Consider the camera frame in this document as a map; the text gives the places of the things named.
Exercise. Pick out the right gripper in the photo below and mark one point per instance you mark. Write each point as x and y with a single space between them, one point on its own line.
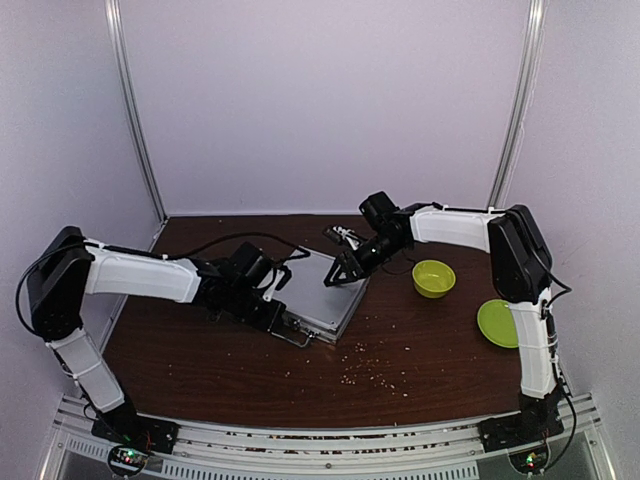
350 262

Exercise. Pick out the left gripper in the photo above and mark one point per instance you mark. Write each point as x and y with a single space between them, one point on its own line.
272 320

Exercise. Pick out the aluminium poker case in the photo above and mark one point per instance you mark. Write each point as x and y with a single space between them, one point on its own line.
317 310

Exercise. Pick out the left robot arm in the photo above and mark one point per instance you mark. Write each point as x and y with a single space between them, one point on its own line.
241 286

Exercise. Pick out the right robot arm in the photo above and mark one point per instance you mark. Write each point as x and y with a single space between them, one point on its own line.
521 266

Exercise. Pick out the green bowl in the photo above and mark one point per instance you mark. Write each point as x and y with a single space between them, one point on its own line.
433 279

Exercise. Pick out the green plate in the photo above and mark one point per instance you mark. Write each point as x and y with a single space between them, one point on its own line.
496 323

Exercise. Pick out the front aluminium rail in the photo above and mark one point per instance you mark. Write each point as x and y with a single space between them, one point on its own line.
441 450

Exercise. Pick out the right aluminium frame post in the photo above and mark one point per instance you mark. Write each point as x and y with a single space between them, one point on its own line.
524 91

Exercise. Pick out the aluminium frame post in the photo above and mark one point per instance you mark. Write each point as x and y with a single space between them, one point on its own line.
524 91
117 36

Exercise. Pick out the left aluminium frame post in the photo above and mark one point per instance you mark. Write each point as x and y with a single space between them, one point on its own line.
117 36

